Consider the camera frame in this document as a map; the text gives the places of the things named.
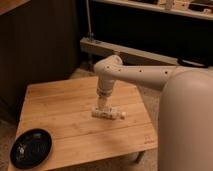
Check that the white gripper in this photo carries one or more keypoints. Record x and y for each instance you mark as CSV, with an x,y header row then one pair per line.
x,y
102,102

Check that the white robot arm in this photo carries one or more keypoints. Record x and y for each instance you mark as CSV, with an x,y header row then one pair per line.
x,y
185,120

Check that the black ceramic bowl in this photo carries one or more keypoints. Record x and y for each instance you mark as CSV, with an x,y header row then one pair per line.
x,y
31,148

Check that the wooden table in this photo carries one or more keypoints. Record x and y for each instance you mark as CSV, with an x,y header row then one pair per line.
x,y
63,108

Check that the long wooden beam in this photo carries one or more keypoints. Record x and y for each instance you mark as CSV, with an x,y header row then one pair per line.
x,y
128,55

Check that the metal pole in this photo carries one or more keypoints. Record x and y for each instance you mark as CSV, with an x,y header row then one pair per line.
x,y
90,33

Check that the wooden shelf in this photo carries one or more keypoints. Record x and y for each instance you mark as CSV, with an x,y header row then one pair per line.
x,y
155,8

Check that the black handle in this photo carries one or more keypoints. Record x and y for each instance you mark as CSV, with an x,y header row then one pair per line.
x,y
190,64

